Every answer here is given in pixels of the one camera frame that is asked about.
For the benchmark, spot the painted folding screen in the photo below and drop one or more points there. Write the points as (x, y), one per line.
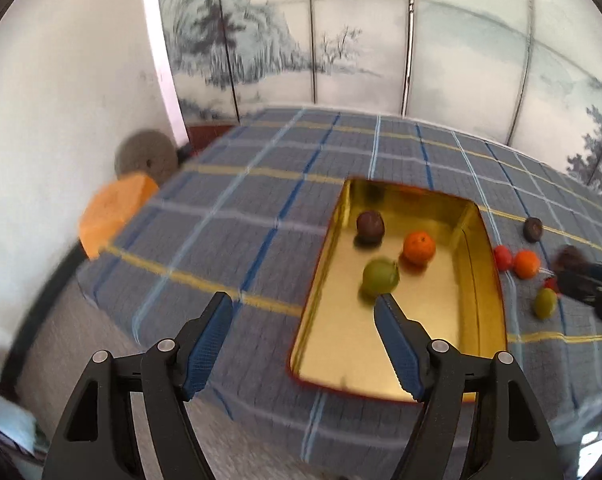
(361, 35)

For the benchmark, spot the red round fruit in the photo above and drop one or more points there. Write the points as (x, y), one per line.
(550, 284)
(502, 257)

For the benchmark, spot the orange tangerine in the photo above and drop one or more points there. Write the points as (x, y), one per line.
(419, 247)
(526, 263)

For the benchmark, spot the pale crumpled sheet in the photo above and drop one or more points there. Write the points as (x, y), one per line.
(6, 430)

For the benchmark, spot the orange wooden stool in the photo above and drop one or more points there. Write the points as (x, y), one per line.
(111, 210)

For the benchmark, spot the blue plaid cloth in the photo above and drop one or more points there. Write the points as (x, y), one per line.
(231, 200)

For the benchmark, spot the grey round millstone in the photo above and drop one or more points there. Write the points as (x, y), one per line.
(146, 155)

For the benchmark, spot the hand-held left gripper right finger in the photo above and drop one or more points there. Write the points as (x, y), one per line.
(398, 345)

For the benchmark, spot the gold rectangular tin tray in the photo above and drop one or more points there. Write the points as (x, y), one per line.
(341, 330)

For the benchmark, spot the green round fruit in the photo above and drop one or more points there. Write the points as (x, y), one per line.
(545, 302)
(380, 275)

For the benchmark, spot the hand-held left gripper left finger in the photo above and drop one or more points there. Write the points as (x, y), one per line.
(211, 340)

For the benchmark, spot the dark purple passion fruit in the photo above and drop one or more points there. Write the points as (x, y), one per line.
(370, 225)
(570, 259)
(533, 228)

